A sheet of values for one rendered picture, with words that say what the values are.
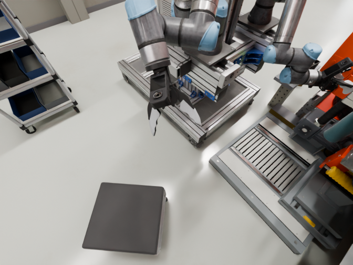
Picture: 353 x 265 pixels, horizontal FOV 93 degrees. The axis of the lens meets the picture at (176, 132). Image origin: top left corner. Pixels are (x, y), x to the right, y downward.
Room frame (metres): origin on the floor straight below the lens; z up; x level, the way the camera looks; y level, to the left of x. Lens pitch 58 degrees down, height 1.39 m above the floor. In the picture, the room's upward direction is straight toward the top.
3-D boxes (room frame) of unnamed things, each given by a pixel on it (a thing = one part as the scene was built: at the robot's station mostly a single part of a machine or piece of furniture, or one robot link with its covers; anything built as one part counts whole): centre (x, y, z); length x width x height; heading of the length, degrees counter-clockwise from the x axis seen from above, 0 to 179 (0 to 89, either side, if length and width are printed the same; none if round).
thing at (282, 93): (1.20, -1.05, 0.21); 0.10 x 0.10 x 0.42; 38
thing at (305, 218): (0.23, -1.04, 0.13); 0.50 x 0.36 x 0.10; 128
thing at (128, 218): (0.09, 0.29, 0.17); 0.43 x 0.36 x 0.34; 86
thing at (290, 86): (1.18, -1.03, 0.44); 0.43 x 0.17 x 0.03; 128
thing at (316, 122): (0.44, -0.66, 0.83); 0.04 x 0.04 x 0.16
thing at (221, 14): (0.92, -0.18, 0.98); 0.13 x 0.12 x 0.14; 75
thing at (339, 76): (0.67, -0.75, 0.80); 0.12 x 0.08 x 0.09; 83
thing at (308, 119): (0.62, -1.12, 0.26); 0.42 x 0.18 x 0.35; 38
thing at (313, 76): (0.68, -0.67, 0.81); 0.08 x 0.05 x 0.08; 173
